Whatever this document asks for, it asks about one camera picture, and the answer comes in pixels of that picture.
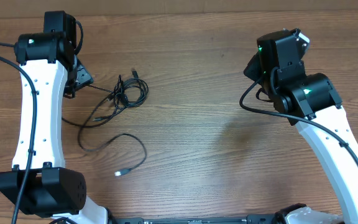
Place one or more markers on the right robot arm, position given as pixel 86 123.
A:
pixel 311 104

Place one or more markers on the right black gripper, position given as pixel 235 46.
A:
pixel 250 69

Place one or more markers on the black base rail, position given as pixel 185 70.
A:
pixel 250 219

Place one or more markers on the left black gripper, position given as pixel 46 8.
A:
pixel 86 79

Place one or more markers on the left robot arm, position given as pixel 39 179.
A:
pixel 39 182

